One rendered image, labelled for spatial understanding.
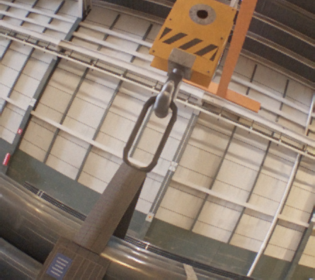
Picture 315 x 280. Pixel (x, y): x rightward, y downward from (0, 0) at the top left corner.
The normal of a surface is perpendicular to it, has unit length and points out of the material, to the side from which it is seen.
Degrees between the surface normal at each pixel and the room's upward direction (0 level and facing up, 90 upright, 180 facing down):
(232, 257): 90
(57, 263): 60
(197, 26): 90
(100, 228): 52
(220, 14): 90
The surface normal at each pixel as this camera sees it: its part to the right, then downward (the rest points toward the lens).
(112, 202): 0.22, -0.76
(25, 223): 0.11, -0.55
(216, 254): -0.02, -0.28
